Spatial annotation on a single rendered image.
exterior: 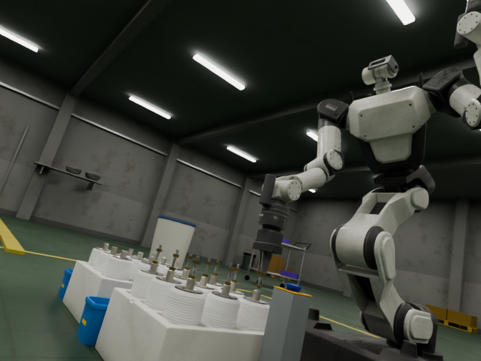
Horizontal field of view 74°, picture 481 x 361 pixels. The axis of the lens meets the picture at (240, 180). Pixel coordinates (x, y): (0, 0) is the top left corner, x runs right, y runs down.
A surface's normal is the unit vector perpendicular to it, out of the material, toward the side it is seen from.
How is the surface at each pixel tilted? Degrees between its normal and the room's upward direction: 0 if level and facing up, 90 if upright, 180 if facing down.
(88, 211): 90
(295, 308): 90
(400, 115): 122
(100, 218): 90
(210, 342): 90
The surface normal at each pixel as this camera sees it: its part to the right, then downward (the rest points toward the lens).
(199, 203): 0.62, -0.03
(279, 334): -0.75, -0.33
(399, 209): 0.33, 0.25
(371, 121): -0.44, 0.25
